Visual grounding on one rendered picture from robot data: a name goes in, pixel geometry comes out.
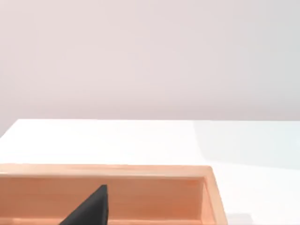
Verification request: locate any shallow salmon-coloured box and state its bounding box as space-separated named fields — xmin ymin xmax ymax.
xmin=0 ymin=163 xmax=228 ymax=225

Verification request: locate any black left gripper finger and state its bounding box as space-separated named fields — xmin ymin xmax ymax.
xmin=58 ymin=184 xmax=109 ymax=225

